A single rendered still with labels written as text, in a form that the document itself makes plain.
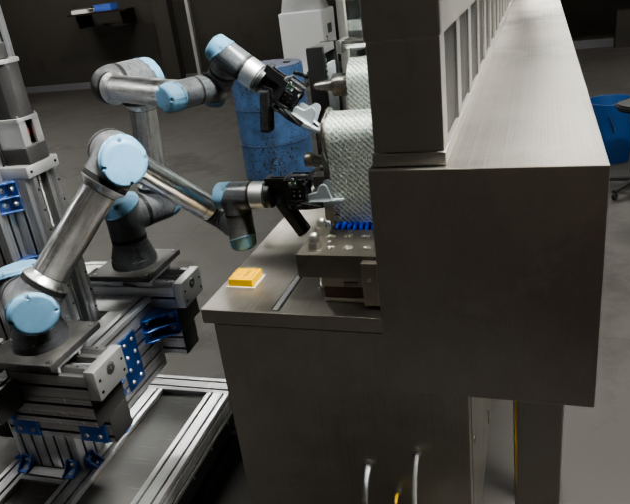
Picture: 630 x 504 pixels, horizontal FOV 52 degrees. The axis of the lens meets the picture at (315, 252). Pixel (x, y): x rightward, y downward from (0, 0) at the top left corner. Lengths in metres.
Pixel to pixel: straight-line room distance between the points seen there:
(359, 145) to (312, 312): 0.43
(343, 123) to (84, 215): 0.66
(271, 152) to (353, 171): 3.90
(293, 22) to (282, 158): 5.45
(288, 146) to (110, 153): 4.01
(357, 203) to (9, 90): 0.97
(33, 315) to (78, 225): 0.24
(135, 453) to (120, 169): 1.14
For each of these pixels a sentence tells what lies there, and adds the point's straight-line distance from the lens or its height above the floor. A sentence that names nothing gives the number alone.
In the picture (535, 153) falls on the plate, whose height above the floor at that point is 1.44.
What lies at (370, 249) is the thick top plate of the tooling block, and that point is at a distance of 1.54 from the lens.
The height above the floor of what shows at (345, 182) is 1.14.
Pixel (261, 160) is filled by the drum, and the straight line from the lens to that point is 5.58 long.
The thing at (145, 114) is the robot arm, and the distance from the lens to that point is 2.14.
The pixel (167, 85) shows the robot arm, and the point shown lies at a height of 1.43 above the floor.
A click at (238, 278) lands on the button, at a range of 1.74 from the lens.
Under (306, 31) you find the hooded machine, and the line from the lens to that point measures 10.72.
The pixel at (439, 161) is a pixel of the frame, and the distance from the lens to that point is 0.73.
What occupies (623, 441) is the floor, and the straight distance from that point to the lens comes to 2.62.
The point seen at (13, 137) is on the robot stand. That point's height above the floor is 1.33.
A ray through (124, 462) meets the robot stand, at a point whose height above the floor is 0.21.
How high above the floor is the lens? 1.66
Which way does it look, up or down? 24 degrees down
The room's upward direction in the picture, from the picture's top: 7 degrees counter-clockwise
